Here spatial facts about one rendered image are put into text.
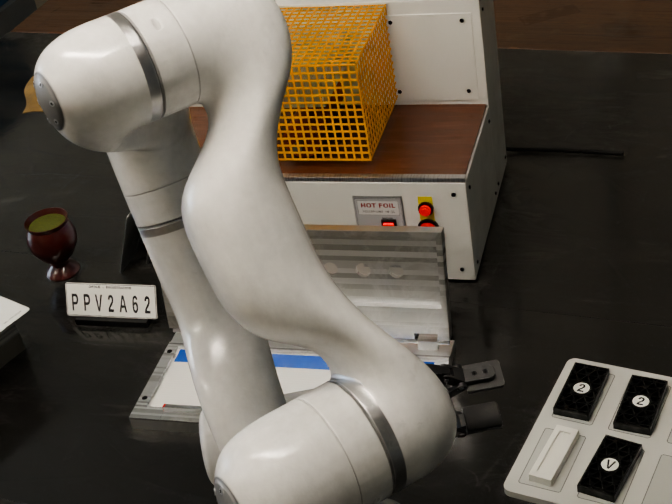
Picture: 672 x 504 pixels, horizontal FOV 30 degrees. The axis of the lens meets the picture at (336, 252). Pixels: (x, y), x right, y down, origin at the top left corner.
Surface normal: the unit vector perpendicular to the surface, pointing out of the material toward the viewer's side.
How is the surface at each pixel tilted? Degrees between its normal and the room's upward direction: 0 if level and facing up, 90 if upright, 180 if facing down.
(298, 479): 50
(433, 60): 90
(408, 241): 81
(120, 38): 29
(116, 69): 61
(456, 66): 90
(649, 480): 0
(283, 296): 68
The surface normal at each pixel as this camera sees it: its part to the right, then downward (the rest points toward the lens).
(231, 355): -0.18, -0.48
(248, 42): 0.36, 0.01
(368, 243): -0.26, 0.45
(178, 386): -0.15, -0.81
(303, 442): 0.08, -0.54
